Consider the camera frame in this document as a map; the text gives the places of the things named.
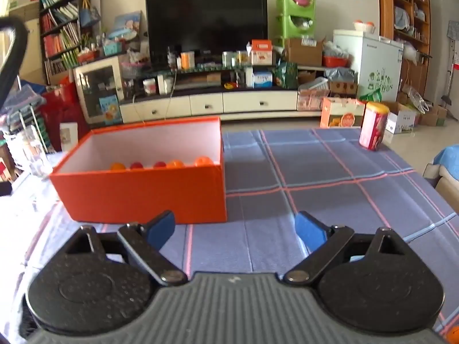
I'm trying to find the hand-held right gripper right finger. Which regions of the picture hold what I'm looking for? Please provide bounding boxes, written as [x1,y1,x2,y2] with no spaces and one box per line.
[283,211,407,287]

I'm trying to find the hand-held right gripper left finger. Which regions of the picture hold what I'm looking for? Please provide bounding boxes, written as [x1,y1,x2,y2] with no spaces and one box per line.
[66,211,188,287]

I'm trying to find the orange cardboard box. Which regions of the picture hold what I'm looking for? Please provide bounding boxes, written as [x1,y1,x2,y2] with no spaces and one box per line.
[49,116,228,224]

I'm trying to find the plaid blue cloth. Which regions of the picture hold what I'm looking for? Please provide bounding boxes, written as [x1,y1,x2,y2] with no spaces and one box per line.
[11,127,459,344]

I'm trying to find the orange printed carton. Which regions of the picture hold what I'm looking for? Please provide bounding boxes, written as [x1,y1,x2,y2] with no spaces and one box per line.
[320,97,366,129]

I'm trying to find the pink canister with yellow lid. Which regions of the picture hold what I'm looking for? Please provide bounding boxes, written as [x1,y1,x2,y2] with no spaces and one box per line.
[359,102,390,151]

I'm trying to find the white paper bag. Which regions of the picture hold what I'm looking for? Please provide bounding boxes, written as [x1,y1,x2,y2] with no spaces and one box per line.
[59,122,79,152]

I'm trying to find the white television stand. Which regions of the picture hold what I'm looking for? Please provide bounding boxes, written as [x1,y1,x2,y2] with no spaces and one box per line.
[118,62,323,123]

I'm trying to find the white cardboard box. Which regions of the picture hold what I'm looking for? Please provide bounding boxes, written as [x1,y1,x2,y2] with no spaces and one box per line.
[385,101,418,135]

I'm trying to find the white glass-door cabinet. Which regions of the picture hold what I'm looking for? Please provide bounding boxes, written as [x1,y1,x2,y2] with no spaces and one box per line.
[73,55,126,124]

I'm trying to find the red bag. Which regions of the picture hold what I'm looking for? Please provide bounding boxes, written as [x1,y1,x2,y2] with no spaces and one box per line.
[41,82,90,151]

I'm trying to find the blue cushion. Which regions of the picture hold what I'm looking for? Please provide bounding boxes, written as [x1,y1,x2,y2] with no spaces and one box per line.
[433,146,459,180]

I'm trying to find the green bag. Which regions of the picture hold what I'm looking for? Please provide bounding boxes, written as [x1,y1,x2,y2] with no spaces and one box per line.
[275,61,299,89]

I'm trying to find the blue and white box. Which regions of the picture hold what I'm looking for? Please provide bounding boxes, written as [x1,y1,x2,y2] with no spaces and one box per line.
[253,72,273,88]

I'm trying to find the white chest freezer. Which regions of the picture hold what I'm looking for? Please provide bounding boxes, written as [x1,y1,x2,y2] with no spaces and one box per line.
[333,29,404,103]

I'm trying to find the brown cardboard box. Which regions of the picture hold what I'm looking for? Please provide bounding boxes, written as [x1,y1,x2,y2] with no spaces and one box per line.
[284,37,326,67]

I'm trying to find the orange and white box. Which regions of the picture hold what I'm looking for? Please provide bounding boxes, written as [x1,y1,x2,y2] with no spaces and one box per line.
[251,39,274,66]

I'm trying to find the black flat television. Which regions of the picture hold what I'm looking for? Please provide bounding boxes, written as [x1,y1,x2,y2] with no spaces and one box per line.
[145,0,269,66]

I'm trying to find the green plastic rack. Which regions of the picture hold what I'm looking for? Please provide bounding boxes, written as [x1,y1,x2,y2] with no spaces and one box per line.
[275,0,317,40]

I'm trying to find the dark bookshelf with books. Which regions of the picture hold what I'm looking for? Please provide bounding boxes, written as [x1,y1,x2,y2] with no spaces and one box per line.
[36,0,103,87]

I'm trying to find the wooden shelf unit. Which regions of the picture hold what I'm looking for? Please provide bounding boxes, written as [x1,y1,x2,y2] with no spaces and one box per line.
[377,0,431,94]

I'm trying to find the black curved frame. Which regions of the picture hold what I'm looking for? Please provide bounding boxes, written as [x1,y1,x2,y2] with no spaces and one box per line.
[0,17,29,106]

